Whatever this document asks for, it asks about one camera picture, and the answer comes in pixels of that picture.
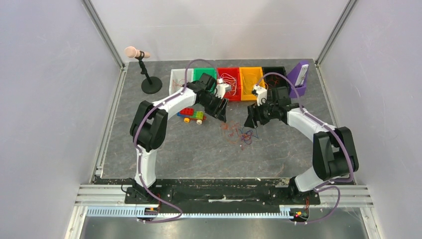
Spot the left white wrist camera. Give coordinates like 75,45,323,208
215,78,231,99

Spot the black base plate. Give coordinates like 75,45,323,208
124,178,320,214

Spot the white bin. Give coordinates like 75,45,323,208
169,68,194,95

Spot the black bin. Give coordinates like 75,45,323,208
262,66,290,98

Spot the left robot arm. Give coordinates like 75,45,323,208
125,73,230,204

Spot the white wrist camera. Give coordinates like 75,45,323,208
215,78,231,99
252,85,268,106

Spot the white cable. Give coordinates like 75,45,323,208
221,73,239,96

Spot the white slotted cable duct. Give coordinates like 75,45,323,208
86,206,303,220

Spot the coloured cable bundle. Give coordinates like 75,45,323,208
220,121,260,151

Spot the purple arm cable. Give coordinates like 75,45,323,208
255,72,355,226
132,59,221,224

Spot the red bin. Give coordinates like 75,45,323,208
217,68,241,102

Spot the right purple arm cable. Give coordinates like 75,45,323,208
255,72,355,226

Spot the toy brick car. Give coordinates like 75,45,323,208
177,108,207,125

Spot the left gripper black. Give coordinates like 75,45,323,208
199,93,229,123

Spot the pink microphone on stand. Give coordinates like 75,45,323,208
124,46,162,95

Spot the yellow cable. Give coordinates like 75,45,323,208
245,74,263,90

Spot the purple metronome holder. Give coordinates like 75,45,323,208
287,60,310,97

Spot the yellow bin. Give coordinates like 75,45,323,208
239,67,263,101

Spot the green bin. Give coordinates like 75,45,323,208
192,68,216,89

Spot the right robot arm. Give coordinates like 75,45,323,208
244,85,359,203

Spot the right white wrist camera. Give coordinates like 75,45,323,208
252,85,268,106

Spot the dark red cable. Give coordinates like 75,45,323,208
265,73,285,90

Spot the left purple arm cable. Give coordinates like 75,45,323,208
132,59,221,224

